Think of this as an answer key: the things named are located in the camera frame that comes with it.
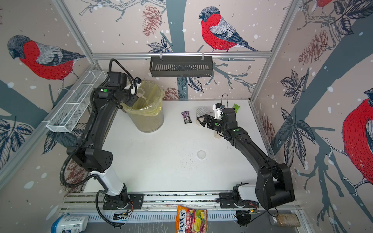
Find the grain-filled jar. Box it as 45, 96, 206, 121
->
269, 214, 301, 228

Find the green snack packet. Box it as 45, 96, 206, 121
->
233, 103, 240, 113

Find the white wire shelf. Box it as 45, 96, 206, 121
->
46, 70, 106, 133

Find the white blue-lid container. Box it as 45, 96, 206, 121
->
51, 214, 89, 233

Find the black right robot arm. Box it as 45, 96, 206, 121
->
197, 115, 295, 210

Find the bin with yellow bag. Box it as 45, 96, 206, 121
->
121, 81, 165, 133

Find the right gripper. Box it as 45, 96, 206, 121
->
198, 114, 229, 133

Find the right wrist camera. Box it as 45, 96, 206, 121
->
212, 103, 236, 120

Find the purple candy packet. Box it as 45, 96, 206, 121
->
181, 111, 192, 124

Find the black hanging basket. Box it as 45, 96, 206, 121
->
150, 56, 213, 78

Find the Fox's candy bag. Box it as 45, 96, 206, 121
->
175, 205, 208, 233

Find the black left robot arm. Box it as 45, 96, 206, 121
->
59, 58, 142, 196

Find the clear jar lid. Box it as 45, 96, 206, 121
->
197, 150, 207, 160

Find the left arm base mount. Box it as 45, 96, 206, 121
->
103, 193, 144, 210

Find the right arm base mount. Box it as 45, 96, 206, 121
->
215, 183, 259, 209

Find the wide jar patterned lid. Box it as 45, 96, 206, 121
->
196, 107, 213, 125

